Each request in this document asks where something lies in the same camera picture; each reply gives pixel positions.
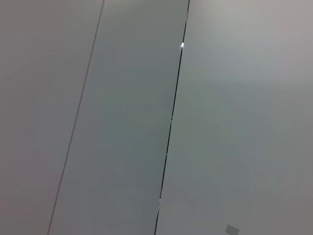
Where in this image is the small gray square wall sticker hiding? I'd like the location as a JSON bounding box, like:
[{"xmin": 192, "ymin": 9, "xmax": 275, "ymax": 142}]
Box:
[{"xmin": 224, "ymin": 223, "xmax": 241, "ymax": 235}]

